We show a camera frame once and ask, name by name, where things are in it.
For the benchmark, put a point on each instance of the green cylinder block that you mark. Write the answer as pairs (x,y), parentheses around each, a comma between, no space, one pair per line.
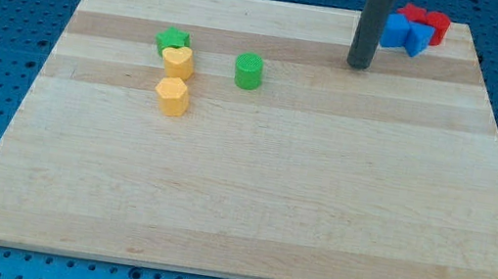
(248,71)

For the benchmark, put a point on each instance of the yellow hexagon block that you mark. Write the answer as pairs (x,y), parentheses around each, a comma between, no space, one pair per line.
(173,96)

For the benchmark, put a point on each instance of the yellow heart block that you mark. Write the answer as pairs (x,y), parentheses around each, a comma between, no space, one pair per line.
(178,62)

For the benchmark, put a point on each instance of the green star block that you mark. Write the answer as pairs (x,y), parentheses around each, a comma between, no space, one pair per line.
(172,37)

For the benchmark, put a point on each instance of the blue cube block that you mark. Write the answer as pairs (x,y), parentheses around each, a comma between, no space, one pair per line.
(396,31)

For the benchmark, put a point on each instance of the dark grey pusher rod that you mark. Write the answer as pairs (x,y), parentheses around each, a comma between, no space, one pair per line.
(368,32)

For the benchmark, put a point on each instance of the blue angular block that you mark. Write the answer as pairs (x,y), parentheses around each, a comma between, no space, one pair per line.
(418,38)

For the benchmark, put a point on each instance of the red star block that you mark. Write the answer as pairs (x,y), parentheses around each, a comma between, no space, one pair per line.
(413,13)

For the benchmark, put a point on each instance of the red cylinder block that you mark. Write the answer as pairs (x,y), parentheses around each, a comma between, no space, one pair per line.
(440,22)

